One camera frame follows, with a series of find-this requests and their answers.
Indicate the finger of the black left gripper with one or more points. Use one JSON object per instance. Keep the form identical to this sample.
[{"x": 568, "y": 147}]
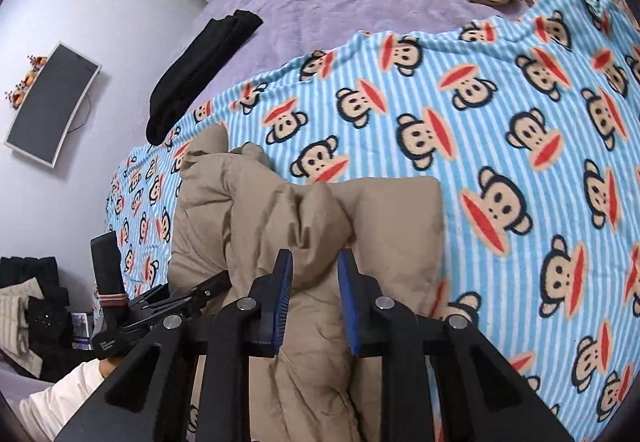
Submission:
[{"x": 158, "y": 303}]

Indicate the pile of dark clothes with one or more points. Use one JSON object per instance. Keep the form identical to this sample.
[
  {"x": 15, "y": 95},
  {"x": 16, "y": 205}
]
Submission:
[{"x": 36, "y": 326}]

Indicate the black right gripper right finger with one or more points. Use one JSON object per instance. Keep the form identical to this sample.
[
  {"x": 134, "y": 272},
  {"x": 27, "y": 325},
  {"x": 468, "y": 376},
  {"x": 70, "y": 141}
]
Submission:
[{"x": 441, "y": 380}]

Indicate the blue striped monkey blanket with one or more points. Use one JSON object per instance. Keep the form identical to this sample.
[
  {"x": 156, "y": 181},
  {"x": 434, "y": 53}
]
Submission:
[{"x": 531, "y": 126}]

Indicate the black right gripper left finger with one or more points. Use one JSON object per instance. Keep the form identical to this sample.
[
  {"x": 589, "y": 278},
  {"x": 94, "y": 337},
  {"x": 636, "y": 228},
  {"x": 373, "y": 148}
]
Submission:
[{"x": 148, "y": 396}]

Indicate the tan quilted down jacket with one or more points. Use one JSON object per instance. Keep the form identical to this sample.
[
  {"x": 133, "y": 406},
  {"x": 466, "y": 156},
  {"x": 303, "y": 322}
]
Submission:
[{"x": 234, "y": 214}]

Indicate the wall mounted flat television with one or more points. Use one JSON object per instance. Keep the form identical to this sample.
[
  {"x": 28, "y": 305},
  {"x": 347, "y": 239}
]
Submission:
[{"x": 43, "y": 119}]

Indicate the white sleeved left forearm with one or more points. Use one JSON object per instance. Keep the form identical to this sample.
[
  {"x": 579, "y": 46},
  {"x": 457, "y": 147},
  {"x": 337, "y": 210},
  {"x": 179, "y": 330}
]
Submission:
[{"x": 44, "y": 414}]

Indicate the person's left hand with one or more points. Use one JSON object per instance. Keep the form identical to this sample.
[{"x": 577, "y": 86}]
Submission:
[{"x": 108, "y": 365}]

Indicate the black folded garment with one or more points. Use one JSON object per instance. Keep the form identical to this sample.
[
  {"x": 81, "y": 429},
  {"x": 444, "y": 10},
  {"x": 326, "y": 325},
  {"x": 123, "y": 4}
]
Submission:
[{"x": 197, "y": 66}]

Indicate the orange flower decoration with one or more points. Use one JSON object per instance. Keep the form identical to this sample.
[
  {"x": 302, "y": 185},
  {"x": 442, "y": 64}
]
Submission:
[{"x": 17, "y": 95}]

